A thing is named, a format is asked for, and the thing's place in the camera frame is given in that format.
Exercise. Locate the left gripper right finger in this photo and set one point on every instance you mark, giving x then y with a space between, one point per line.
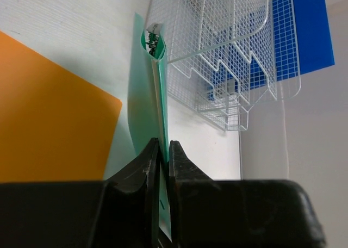
237 213

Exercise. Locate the blue folder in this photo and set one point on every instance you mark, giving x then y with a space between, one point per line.
304 36

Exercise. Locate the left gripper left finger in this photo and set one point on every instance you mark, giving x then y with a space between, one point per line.
122 211

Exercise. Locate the white wire desk organizer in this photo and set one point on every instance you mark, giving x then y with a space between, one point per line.
190 27

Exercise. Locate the green folder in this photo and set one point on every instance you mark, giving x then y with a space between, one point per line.
147 106

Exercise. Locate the orange folder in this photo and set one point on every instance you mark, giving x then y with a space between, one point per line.
55 126

